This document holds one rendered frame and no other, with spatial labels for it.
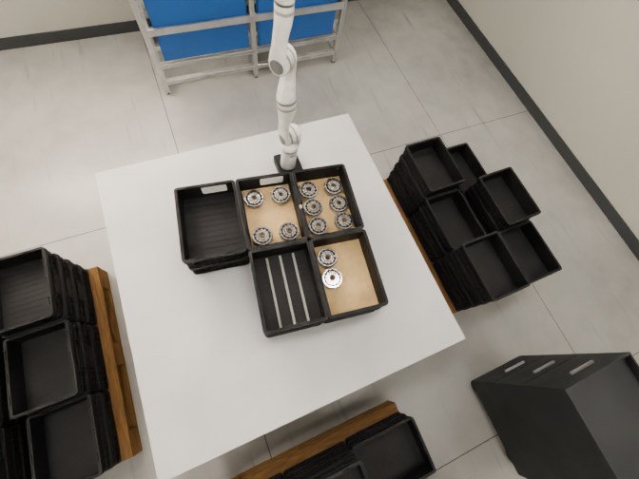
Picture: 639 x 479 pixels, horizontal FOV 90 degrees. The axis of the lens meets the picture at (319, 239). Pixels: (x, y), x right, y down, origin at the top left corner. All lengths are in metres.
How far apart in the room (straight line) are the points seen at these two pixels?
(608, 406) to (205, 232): 2.15
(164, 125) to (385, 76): 2.25
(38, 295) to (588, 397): 2.87
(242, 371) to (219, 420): 0.22
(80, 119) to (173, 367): 2.43
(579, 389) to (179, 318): 1.99
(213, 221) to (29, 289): 1.10
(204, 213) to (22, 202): 1.79
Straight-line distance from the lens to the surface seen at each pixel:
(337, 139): 2.21
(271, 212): 1.74
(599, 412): 2.19
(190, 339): 1.75
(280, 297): 1.60
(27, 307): 2.35
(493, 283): 2.41
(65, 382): 2.31
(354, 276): 1.67
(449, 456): 2.74
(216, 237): 1.71
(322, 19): 3.45
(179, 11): 3.06
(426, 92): 3.84
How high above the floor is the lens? 2.40
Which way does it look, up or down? 68 degrees down
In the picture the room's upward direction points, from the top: 19 degrees clockwise
